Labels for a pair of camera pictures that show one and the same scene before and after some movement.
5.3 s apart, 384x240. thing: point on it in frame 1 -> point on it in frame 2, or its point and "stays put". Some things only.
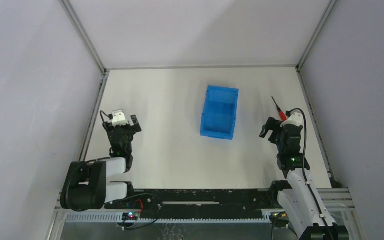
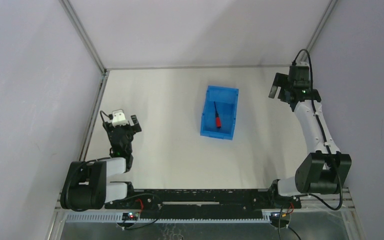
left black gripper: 122,127 stays put
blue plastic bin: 219,113 stays put
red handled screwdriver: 282,116 -> 218,119
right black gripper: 278,128 -> 282,88
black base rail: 198,201 stays put
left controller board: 130,216 stays put
